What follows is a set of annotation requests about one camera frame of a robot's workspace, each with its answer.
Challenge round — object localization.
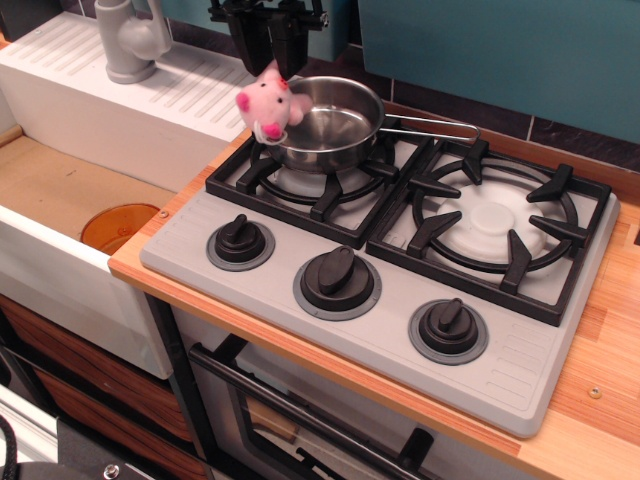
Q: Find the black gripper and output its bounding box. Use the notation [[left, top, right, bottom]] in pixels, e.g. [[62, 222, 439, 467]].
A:
[[208, 0, 329, 78]]

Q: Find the pink stuffed pig toy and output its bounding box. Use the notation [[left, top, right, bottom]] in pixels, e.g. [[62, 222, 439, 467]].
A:
[[235, 60, 313, 145]]

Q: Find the stainless steel pan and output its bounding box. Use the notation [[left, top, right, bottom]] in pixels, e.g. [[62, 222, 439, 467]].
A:
[[259, 76, 480, 174]]

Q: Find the grey toy faucet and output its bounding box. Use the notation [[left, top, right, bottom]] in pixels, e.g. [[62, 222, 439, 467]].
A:
[[94, 1, 173, 84]]

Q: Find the black left burner grate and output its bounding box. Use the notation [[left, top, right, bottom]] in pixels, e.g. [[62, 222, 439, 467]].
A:
[[205, 128, 434, 248]]

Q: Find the black burner grate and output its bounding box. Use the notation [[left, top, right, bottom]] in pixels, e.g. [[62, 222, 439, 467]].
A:
[[366, 141, 619, 327], [205, 128, 434, 248]]

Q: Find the black left stove knob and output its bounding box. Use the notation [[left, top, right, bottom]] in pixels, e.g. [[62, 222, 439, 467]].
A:
[[206, 214, 276, 272]]

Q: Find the black stove knob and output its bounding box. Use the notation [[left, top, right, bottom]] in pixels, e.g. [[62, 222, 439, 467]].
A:
[[206, 214, 276, 272], [408, 298, 489, 366], [293, 246, 382, 322]]

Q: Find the white toy sink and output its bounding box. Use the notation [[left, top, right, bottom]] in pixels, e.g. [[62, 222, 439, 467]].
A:
[[1, 13, 252, 379]]

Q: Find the black middle stove knob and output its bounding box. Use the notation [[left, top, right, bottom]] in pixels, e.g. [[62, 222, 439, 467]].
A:
[[293, 246, 382, 322]]

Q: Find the white right burner cap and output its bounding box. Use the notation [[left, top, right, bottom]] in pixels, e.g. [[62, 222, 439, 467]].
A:
[[437, 179, 558, 264]]

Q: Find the black right burner grate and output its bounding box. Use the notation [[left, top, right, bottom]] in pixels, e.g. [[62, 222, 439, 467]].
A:
[[366, 141, 619, 327]]

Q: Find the black right stove knob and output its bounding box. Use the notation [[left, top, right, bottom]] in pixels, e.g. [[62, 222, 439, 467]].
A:
[[408, 298, 489, 366]]

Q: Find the grey toy stove top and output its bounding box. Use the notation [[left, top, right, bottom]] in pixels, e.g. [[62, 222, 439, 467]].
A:
[[139, 130, 622, 440]]

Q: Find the black oven door handle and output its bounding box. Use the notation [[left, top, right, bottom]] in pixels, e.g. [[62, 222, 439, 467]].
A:
[[188, 335, 433, 479]]

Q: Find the black braided cable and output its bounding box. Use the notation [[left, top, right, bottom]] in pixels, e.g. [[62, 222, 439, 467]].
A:
[[0, 414, 19, 480]]

